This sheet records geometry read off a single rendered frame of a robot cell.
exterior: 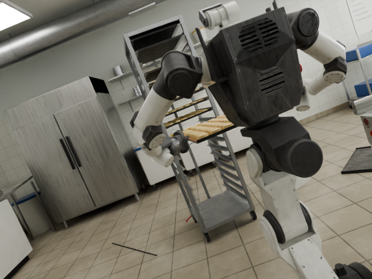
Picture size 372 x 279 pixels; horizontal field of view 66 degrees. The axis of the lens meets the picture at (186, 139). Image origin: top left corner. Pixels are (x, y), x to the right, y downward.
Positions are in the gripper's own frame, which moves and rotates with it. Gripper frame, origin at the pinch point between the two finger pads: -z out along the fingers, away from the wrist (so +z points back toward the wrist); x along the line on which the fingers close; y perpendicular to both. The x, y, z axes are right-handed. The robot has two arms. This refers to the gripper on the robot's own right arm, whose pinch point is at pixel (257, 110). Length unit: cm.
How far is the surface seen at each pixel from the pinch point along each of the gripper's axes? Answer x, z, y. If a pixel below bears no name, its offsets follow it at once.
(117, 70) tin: 108, -295, -211
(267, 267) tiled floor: -100, -31, -2
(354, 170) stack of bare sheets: -98, 13, -134
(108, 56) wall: 140, -315, -226
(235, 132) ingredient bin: -57, -152, -258
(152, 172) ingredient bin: -69, -273, -173
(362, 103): -11.5, 46.1, -4.3
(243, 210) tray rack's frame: -85, -64, -52
